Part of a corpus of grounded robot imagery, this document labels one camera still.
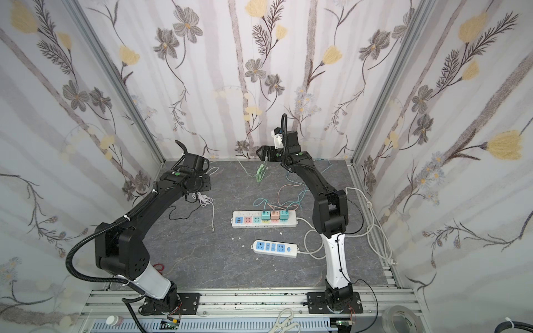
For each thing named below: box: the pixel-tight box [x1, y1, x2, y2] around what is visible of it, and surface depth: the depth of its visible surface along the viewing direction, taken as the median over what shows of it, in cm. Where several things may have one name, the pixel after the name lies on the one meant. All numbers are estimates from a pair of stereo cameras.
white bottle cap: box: [105, 314, 119, 326], surface depth 69 cm
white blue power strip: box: [250, 240, 301, 259], surface depth 87 cm
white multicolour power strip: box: [230, 210, 299, 229], surface depth 95 cm
